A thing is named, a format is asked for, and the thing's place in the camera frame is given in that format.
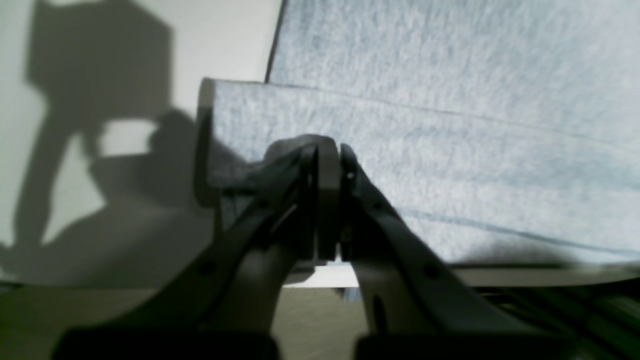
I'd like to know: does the grey T-shirt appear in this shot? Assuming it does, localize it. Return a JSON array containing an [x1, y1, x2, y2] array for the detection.
[[210, 0, 640, 265]]

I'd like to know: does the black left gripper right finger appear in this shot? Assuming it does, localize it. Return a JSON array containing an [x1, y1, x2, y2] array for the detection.
[[340, 144, 545, 346]]

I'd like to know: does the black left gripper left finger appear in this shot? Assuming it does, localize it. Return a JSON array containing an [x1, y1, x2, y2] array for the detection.
[[100, 145, 321, 346]]

